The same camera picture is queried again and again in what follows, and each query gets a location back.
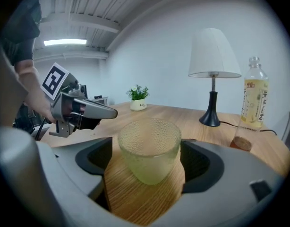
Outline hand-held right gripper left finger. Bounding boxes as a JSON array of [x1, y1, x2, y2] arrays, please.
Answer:
[[36, 137, 112, 212]]

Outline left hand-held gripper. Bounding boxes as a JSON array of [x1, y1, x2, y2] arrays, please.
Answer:
[[40, 62, 119, 138]]

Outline person's grey shirt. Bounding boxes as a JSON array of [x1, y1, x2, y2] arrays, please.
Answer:
[[0, 0, 42, 66]]

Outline person's left hand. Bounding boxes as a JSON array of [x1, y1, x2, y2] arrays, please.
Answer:
[[50, 99, 85, 125]]

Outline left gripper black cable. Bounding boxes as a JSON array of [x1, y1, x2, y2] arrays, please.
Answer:
[[35, 117, 48, 141]]

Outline long ceiling light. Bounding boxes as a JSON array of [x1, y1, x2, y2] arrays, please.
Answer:
[[43, 39, 87, 46]]

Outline white desk with drawer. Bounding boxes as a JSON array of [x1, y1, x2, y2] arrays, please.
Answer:
[[88, 96, 110, 107]]

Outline wooden table white legs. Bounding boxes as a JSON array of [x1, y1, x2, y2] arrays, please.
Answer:
[[40, 102, 290, 226]]

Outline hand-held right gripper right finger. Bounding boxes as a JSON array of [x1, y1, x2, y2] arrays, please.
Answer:
[[156, 140, 285, 226]]

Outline textured clear glass cup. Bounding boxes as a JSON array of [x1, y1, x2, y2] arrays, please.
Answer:
[[118, 118, 182, 186]]

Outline black lamp cord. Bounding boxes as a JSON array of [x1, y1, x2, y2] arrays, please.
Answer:
[[219, 121, 278, 137]]

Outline white pot with flowers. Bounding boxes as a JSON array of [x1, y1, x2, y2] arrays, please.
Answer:
[[126, 84, 150, 112]]

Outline clear plastic bottle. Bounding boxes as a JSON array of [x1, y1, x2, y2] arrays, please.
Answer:
[[237, 57, 270, 131]]

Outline white shade table lamp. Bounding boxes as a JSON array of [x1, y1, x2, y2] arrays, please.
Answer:
[[188, 27, 242, 127]]

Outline person's left forearm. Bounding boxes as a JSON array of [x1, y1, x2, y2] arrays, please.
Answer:
[[14, 59, 53, 122]]

